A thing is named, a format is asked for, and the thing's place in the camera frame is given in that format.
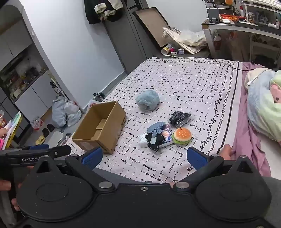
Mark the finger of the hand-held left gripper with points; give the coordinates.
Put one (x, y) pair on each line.
(60, 151)
(39, 146)

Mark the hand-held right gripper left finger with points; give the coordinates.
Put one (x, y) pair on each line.
(92, 158)

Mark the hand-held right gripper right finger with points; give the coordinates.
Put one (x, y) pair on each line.
(197, 159)

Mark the burger plush toy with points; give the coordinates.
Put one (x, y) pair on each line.
(182, 135)

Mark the brown cardboard box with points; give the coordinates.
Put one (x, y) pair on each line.
(105, 122)

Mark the blue planet print tissue packet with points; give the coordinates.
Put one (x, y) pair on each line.
(168, 132)

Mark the blue knitted cloth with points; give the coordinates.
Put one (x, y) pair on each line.
(155, 127)

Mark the white tissue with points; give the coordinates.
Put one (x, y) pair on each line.
(143, 140)

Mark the person's left hand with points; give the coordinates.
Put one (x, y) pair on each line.
(4, 186)

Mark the yellow slipper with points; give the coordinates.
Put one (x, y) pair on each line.
(40, 140)

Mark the black slippers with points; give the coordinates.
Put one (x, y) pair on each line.
(48, 129)

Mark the person's leg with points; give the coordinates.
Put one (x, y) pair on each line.
(226, 151)

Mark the colourful picture board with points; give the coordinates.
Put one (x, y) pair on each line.
(13, 129)

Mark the pale plastic bag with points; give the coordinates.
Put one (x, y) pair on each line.
(74, 118)

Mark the large grey plastic bag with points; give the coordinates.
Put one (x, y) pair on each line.
(58, 111)

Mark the black packet in clear wrap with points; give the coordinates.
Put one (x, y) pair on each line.
(179, 118)

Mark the white plastic bag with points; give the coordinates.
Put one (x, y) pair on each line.
(71, 107)

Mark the black lace cloth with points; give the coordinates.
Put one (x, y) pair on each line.
(154, 141)

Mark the red print plastic bag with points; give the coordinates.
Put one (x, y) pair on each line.
(91, 104)

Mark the pink bed sheet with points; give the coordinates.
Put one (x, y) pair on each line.
(242, 122)

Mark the black patterned white bedsheet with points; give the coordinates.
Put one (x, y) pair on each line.
(186, 87)

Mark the blue fluffy plush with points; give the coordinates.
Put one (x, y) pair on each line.
(147, 100)

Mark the pastel fluffy blanket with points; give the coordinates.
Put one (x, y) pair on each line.
(263, 105)

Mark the small lavender box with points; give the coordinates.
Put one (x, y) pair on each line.
(181, 51)

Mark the cream tote bag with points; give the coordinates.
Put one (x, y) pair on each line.
(193, 47)

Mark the paper cup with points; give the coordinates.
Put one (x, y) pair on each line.
(166, 50)

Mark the grey door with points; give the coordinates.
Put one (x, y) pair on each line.
(125, 43)

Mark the white desk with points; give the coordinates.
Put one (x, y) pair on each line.
(230, 27)

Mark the black framed brown board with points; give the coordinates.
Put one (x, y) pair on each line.
(151, 26)

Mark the dark hanging jacket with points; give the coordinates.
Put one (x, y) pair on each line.
(94, 12)

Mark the grey drawer organiser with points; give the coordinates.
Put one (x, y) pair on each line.
(216, 9)

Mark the orange ball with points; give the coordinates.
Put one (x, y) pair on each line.
(229, 1)

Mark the white wall cabinet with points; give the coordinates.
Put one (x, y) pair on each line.
(26, 87)

